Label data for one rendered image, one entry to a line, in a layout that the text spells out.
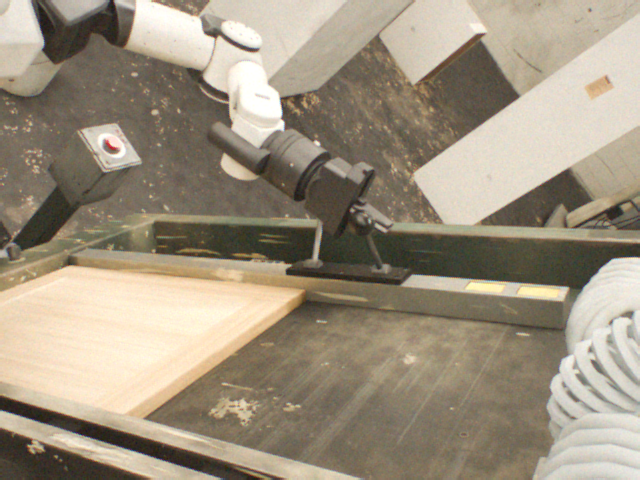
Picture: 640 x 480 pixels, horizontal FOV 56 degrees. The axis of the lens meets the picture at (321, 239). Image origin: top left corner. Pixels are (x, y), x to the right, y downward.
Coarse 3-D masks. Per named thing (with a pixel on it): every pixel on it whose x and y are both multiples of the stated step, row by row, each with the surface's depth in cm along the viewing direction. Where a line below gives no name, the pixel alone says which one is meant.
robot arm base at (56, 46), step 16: (48, 0) 91; (64, 0) 93; (80, 0) 94; (96, 0) 95; (48, 16) 93; (64, 16) 92; (80, 16) 94; (48, 32) 96; (64, 32) 94; (48, 48) 100; (64, 48) 100; (80, 48) 106
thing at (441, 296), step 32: (96, 256) 121; (128, 256) 118; (160, 256) 116; (320, 288) 95; (352, 288) 92; (384, 288) 89; (416, 288) 86; (448, 288) 84; (512, 288) 82; (544, 288) 81; (512, 320) 80; (544, 320) 78
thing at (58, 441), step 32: (576, 352) 28; (608, 352) 27; (0, 384) 63; (576, 384) 28; (608, 384) 27; (0, 416) 57; (32, 416) 59; (64, 416) 56; (96, 416) 55; (128, 416) 54; (576, 416) 28; (0, 448) 56; (32, 448) 53; (64, 448) 51; (96, 448) 50; (128, 448) 52; (160, 448) 50; (192, 448) 49; (224, 448) 48
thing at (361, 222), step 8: (352, 216) 83; (360, 216) 83; (368, 216) 83; (352, 224) 83; (360, 224) 83; (368, 224) 83; (360, 232) 83; (368, 232) 84; (368, 240) 86; (368, 248) 87; (376, 256) 88; (376, 264) 90; (384, 264) 91; (376, 272) 90; (384, 272) 90
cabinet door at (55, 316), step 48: (48, 288) 112; (96, 288) 109; (144, 288) 106; (192, 288) 102; (240, 288) 100; (288, 288) 97; (0, 336) 91; (48, 336) 89; (96, 336) 87; (144, 336) 86; (192, 336) 84; (240, 336) 82; (48, 384) 74; (96, 384) 73; (144, 384) 71
